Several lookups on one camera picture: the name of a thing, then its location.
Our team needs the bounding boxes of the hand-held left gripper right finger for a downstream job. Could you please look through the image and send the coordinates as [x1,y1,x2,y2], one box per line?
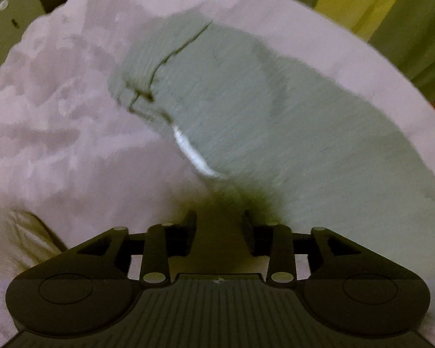
[241,210,371,286]

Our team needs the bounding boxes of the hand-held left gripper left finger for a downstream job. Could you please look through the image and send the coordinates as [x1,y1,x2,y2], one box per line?
[67,209,199,286]

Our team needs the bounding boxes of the grey pants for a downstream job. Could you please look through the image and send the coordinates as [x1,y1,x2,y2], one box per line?
[109,7,435,233]

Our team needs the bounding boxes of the pink blanket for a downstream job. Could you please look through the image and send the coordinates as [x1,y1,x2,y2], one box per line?
[0,0,435,348]

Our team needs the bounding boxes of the yellow curtain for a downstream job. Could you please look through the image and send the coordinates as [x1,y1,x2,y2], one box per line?
[313,0,388,40]

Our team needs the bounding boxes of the green curtain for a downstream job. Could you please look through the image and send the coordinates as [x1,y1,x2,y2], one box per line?
[366,0,435,97]

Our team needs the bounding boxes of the grey cabinet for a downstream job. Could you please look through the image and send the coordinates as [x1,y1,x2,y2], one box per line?
[0,0,49,77]

